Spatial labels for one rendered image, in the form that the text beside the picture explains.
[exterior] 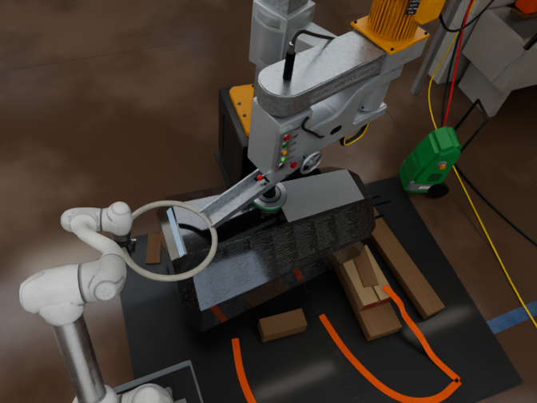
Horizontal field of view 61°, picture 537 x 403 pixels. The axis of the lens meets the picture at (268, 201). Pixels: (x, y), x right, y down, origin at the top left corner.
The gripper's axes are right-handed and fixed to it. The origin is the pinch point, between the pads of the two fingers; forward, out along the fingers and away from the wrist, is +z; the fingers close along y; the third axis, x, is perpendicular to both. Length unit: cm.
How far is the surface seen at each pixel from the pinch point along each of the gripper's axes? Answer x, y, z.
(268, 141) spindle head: 9, 72, -58
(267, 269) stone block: -20, 75, 14
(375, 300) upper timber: -46, 152, 51
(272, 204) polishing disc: 8, 86, -6
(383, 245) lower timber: -7, 188, 57
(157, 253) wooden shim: 47, 31, 82
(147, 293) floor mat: 20, 17, 86
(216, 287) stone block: -21, 45, 19
